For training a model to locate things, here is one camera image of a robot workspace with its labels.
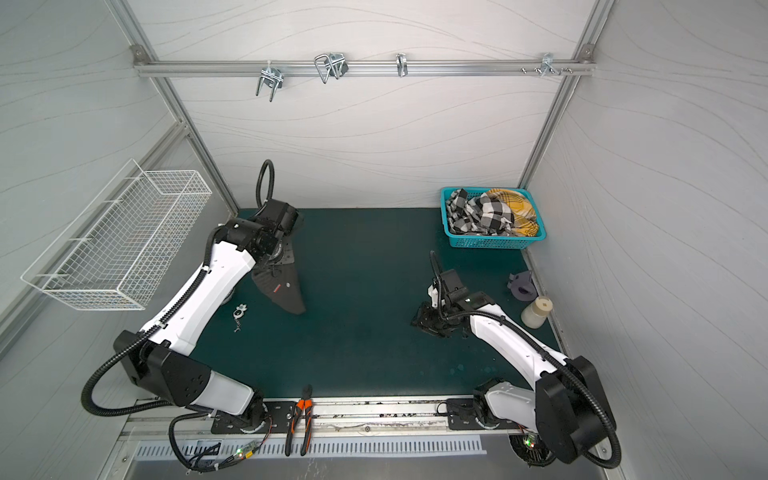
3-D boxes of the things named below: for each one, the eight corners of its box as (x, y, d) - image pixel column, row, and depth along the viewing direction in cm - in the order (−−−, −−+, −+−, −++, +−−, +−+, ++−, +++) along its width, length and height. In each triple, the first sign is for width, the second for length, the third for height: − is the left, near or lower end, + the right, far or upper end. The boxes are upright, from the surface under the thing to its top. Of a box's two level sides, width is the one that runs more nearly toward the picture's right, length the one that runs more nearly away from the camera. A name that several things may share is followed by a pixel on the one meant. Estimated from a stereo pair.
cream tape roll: (519, 332, 93) (537, 312, 82) (515, 318, 96) (532, 296, 85) (535, 332, 93) (555, 312, 82) (530, 318, 96) (549, 296, 85)
